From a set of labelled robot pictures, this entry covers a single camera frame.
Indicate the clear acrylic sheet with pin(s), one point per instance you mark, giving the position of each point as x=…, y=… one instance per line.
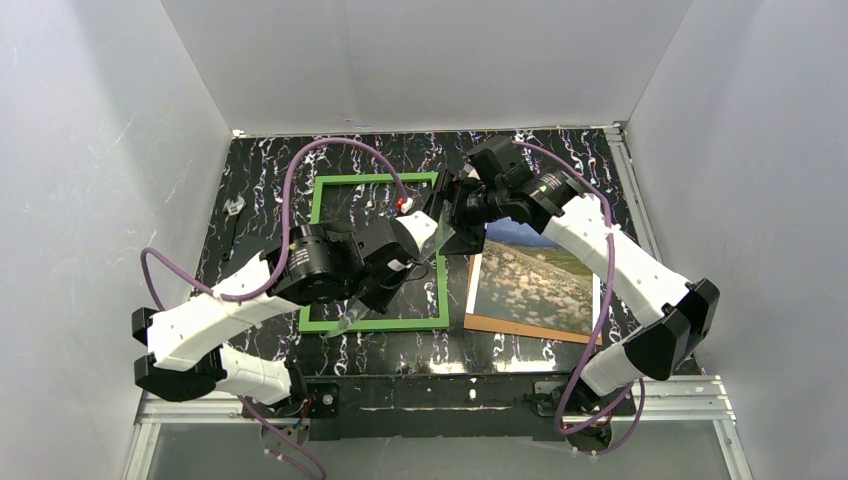
x=426, y=275

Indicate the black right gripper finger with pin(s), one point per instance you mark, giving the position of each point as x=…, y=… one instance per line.
x=444, y=190
x=465, y=242

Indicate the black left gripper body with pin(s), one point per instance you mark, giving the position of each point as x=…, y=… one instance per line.
x=382, y=285

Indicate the small silver clip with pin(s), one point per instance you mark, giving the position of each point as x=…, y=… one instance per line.
x=234, y=207

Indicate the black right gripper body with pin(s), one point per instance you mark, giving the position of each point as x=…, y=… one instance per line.
x=454, y=201

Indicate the green picture frame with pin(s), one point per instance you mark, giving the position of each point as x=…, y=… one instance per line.
x=326, y=242

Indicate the black flat stand plate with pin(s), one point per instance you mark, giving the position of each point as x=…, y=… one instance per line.
x=242, y=255

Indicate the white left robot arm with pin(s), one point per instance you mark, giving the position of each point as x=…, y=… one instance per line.
x=187, y=354

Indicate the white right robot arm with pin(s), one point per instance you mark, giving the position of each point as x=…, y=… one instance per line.
x=530, y=185

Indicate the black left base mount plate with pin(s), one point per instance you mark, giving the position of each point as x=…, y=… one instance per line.
x=317, y=400

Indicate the aluminium rail frame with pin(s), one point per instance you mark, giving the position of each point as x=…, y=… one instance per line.
x=681, y=398

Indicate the brown backing board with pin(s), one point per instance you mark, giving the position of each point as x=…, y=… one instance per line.
x=512, y=293

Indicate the landscape photo print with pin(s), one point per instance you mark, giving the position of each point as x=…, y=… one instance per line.
x=508, y=236

